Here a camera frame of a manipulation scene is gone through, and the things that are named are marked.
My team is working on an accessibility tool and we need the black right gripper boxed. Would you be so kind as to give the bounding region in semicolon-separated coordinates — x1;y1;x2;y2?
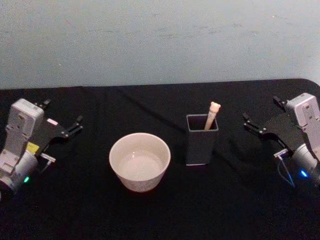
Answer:
242;95;305;152

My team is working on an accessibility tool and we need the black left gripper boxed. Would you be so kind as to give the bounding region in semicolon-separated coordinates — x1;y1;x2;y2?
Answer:
27;99;84;157

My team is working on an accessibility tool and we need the cream stick with bear head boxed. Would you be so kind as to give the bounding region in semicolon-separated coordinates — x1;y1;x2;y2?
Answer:
203;101;221;131

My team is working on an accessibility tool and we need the dark grey square holder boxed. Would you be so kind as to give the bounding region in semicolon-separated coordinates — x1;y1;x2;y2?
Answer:
185;114;220;166

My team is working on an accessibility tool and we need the white round bowl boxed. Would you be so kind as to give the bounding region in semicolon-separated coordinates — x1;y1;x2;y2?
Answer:
108;132;172;193

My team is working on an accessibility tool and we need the black table cloth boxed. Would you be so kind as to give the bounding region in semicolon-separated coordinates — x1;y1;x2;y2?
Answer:
0;78;320;240

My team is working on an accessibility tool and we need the thin cable with silver plug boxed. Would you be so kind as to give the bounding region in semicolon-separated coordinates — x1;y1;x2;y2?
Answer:
273;148;296;188

